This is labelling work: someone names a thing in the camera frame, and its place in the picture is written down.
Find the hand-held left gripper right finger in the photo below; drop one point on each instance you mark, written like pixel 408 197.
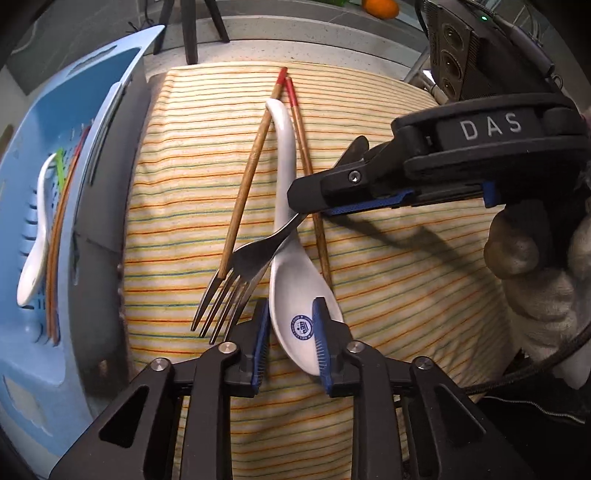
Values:
pixel 319 350

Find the yellow striped cloth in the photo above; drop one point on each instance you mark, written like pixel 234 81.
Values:
pixel 392 286

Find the orange fruit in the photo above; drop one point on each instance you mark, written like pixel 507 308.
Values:
pixel 381 7

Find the blue plastic drain basket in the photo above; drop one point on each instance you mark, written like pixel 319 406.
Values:
pixel 27 369

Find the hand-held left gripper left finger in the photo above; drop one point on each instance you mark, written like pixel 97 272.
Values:
pixel 262 350

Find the green plastic spoon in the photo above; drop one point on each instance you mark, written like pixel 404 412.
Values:
pixel 61 170

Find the translucent white spoon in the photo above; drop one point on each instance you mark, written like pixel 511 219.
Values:
pixel 34 272

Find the person's right hand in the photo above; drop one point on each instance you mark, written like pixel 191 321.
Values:
pixel 531 300

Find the metal fork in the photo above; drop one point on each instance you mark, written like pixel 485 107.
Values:
pixel 251 261

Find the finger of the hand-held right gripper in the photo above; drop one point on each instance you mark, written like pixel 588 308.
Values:
pixel 369 205
pixel 358 150

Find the white ceramic spoon blue logo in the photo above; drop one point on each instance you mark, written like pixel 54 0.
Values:
pixel 288 295

